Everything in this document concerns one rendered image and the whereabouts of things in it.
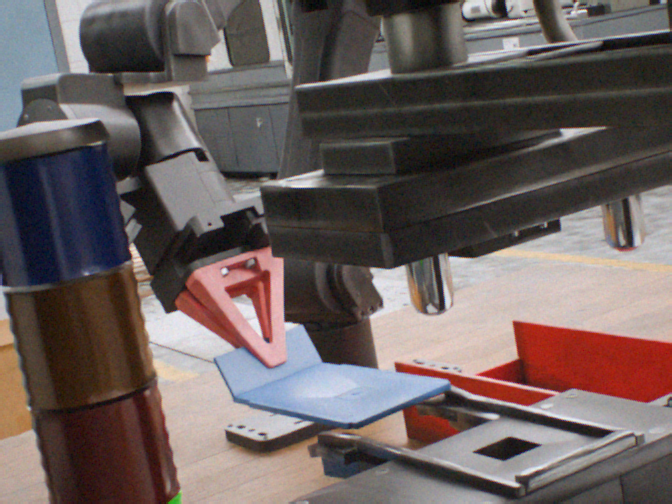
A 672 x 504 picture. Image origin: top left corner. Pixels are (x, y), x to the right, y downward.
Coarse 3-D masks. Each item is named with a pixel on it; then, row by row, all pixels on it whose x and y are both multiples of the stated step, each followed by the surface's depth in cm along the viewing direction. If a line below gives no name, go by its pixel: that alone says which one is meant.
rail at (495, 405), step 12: (468, 396) 76; (480, 396) 76; (480, 408) 75; (492, 408) 74; (504, 408) 73; (516, 408) 72; (528, 408) 72; (540, 420) 71; (552, 420) 70; (564, 420) 69; (576, 420) 69; (588, 420) 68; (588, 432) 68; (600, 432) 67; (612, 432) 66; (636, 432) 65; (636, 444) 65
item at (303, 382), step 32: (288, 352) 89; (256, 384) 87; (288, 384) 86; (320, 384) 84; (352, 384) 82; (384, 384) 81; (416, 384) 79; (448, 384) 78; (352, 416) 76; (384, 416) 75
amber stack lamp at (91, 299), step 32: (32, 288) 37; (64, 288) 36; (96, 288) 36; (128, 288) 37; (32, 320) 37; (64, 320) 36; (96, 320) 36; (128, 320) 37; (32, 352) 37; (64, 352) 36; (96, 352) 37; (128, 352) 37; (32, 384) 37; (64, 384) 37; (96, 384) 37; (128, 384) 37
